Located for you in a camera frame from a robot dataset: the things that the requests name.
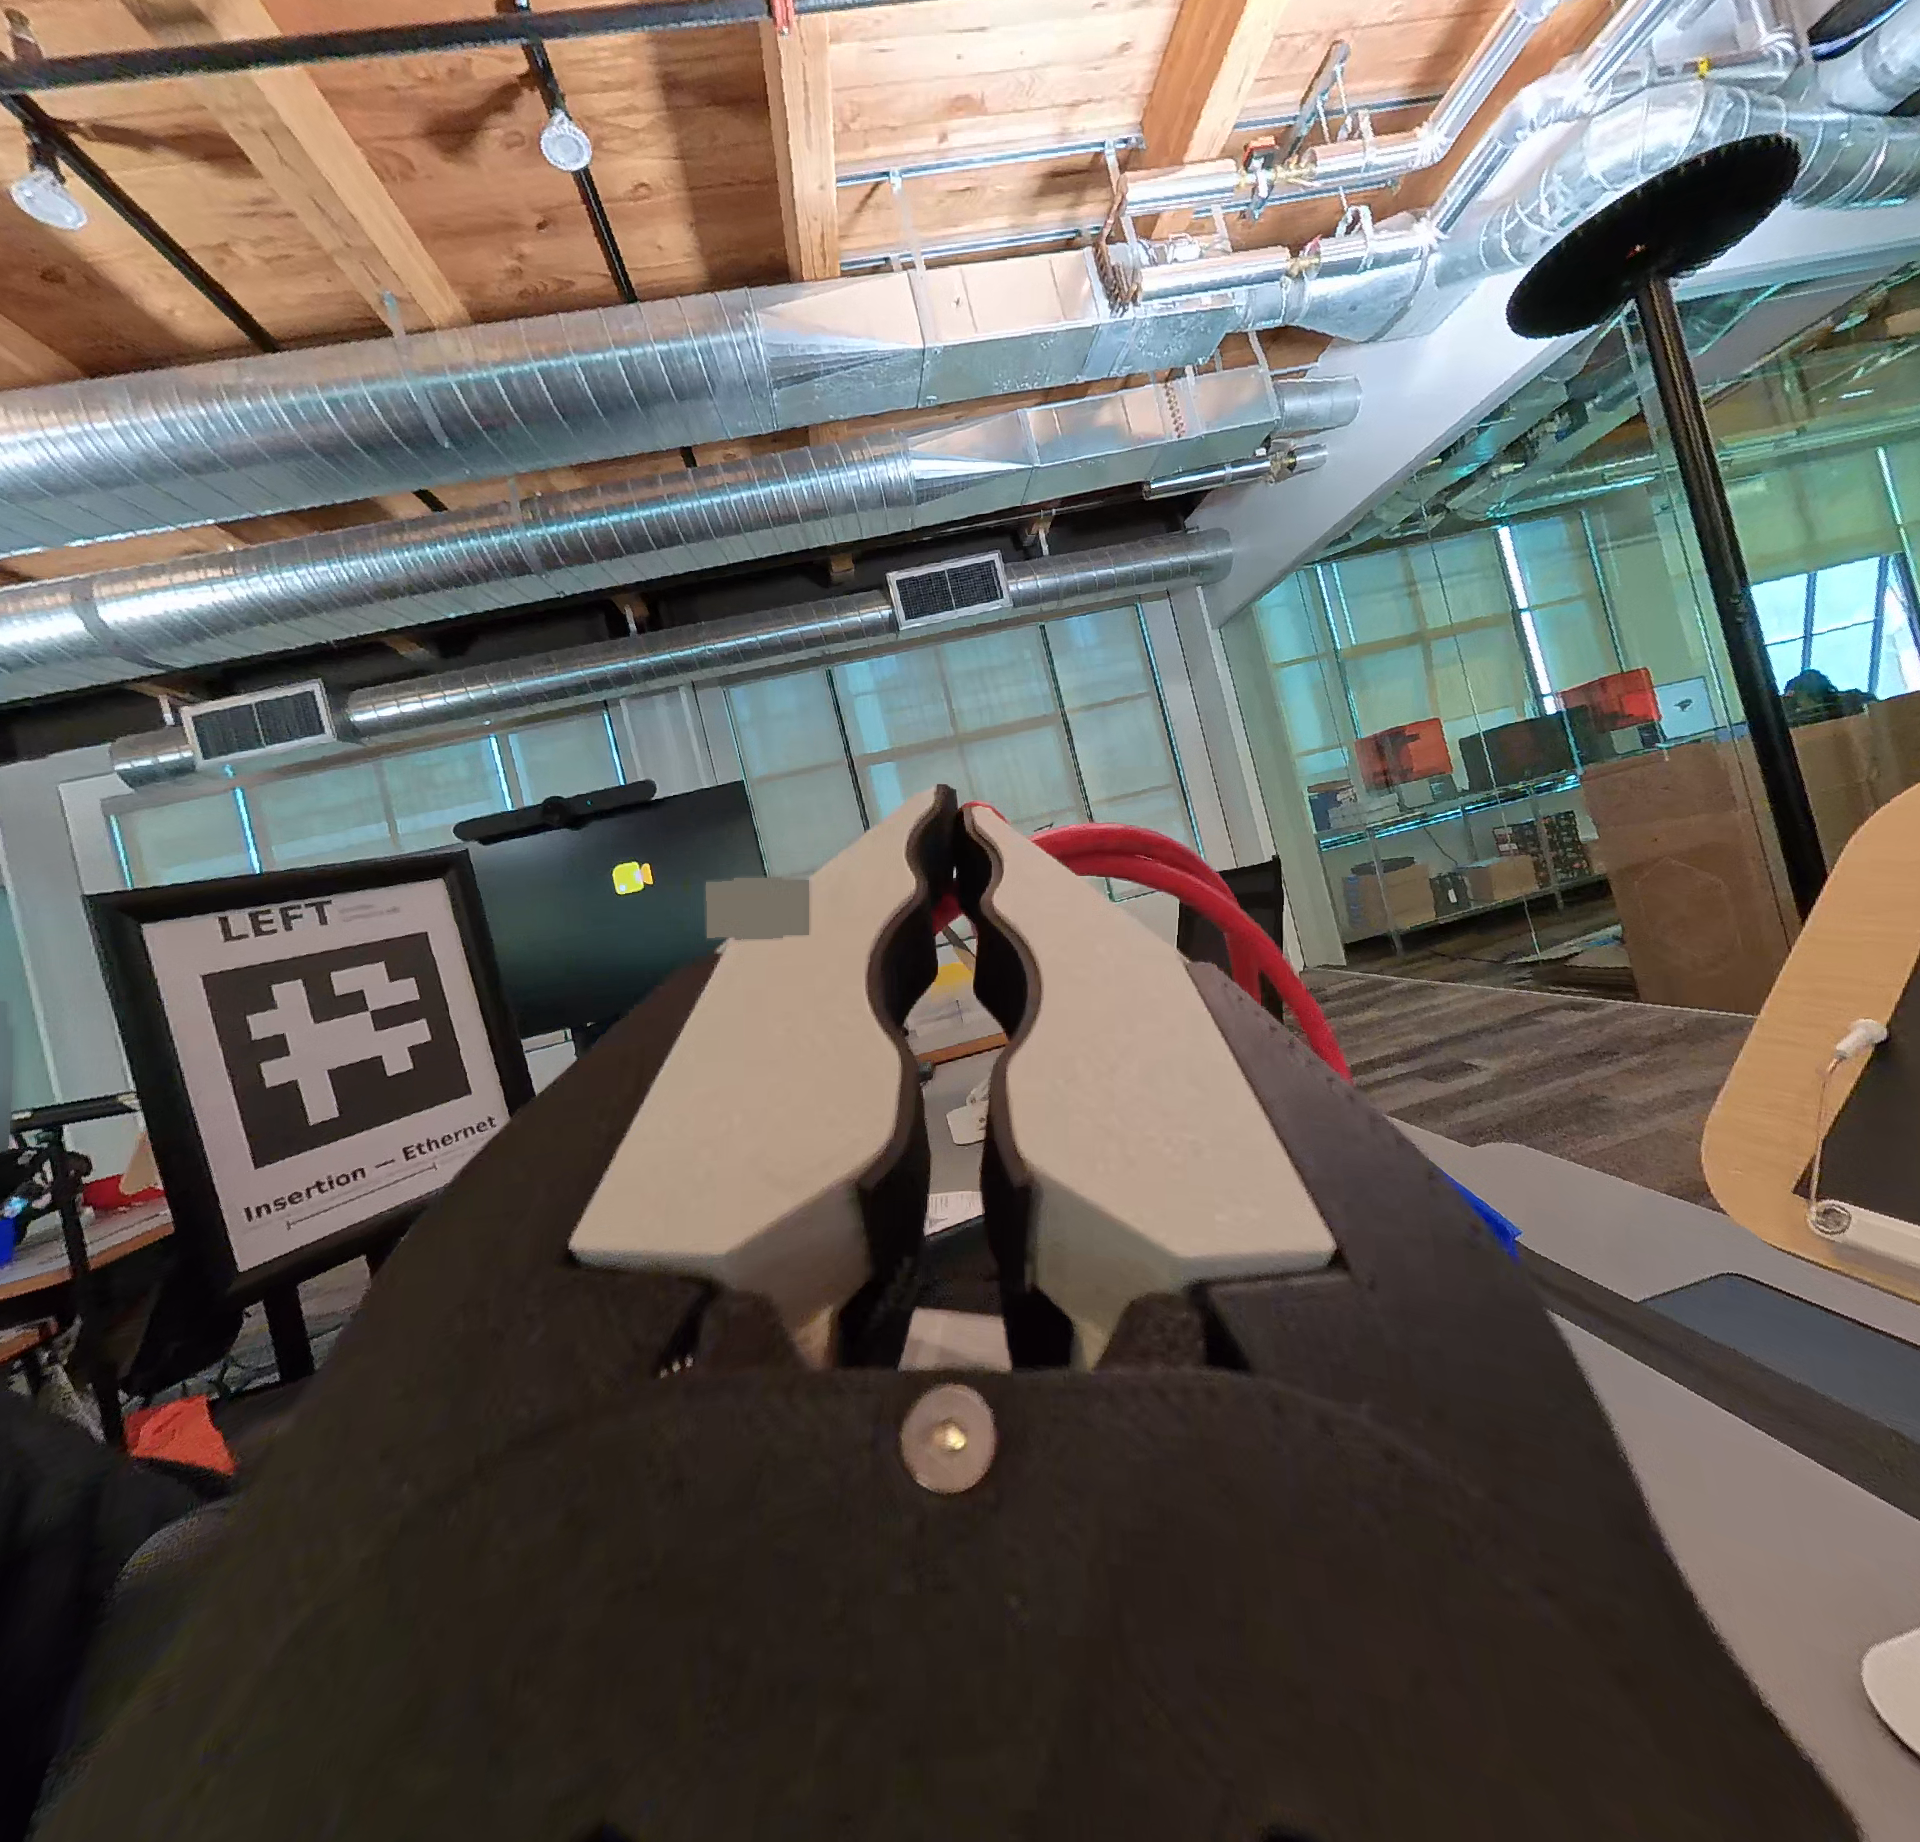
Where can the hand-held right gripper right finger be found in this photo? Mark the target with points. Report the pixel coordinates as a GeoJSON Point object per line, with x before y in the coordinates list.
{"type": "Point", "coordinates": [1168, 1108]}

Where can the black wall monitor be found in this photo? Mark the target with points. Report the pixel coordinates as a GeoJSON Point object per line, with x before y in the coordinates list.
{"type": "Point", "coordinates": [600, 957]}

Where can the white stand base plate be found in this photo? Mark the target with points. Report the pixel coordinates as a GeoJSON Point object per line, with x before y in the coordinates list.
{"type": "Point", "coordinates": [1901, 1692]}

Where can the wide silver duct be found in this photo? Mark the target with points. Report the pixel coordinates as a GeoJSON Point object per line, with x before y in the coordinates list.
{"type": "Point", "coordinates": [449, 403]}

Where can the bent silver duct cluster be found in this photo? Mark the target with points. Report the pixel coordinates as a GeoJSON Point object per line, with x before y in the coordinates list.
{"type": "Point", "coordinates": [1576, 134]}

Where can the small duct vent grille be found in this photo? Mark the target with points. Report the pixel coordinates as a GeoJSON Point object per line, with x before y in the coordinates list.
{"type": "Point", "coordinates": [944, 590]}

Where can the large duct vent grille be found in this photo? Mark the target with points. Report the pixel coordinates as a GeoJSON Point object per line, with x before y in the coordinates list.
{"type": "Point", "coordinates": [253, 725]}

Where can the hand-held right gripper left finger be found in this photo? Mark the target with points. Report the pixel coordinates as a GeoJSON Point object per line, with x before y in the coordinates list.
{"type": "Point", "coordinates": [750, 1108]}

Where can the white track spotlight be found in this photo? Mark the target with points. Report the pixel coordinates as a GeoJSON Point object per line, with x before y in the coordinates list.
{"type": "Point", "coordinates": [564, 143]}
{"type": "Point", "coordinates": [46, 199]}

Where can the black floor lamp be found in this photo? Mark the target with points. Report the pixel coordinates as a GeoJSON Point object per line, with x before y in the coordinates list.
{"type": "Point", "coordinates": [1648, 239]}

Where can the black camera bar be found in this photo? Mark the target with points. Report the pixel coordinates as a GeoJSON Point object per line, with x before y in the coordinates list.
{"type": "Point", "coordinates": [555, 812]}

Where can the red cloth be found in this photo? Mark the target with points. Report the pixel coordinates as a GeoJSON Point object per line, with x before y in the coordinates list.
{"type": "Point", "coordinates": [179, 1436]}

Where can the orange 3d printer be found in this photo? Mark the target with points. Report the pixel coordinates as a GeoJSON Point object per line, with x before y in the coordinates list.
{"type": "Point", "coordinates": [1606, 707]}
{"type": "Point", "coordinates": [1403, 757]}

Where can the brown wooden cabinet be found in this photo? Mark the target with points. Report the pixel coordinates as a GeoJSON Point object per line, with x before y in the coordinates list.
{"type": "Point", "coordinates": [1680, 883]}

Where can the tapered silver duct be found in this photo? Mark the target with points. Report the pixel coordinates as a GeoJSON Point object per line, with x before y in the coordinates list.
{"type": "Point", "coordinates": [449, 552]}

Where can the black board with wooden edge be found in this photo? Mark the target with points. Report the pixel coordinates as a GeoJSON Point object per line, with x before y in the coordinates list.
{"type": "Point", "coordinates": [1769, 1093]}

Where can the framed marker sign on easel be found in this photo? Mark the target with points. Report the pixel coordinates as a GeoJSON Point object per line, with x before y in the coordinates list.
{"type": "Point", "coordinates": [329, 1050]}

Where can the blue bin with tag sticker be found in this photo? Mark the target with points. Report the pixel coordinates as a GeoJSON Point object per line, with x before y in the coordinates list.
{"type": "Point", "coordinates": [1485, 1221]}

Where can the silver duct with vents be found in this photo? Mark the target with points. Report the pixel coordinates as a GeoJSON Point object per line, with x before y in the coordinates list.
{"type": "Point", "coordinates": [676, 659]}

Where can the black ceiling pipe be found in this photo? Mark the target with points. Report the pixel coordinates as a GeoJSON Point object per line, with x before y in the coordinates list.
{"type": "Point", "coordinates": [449, 30]}

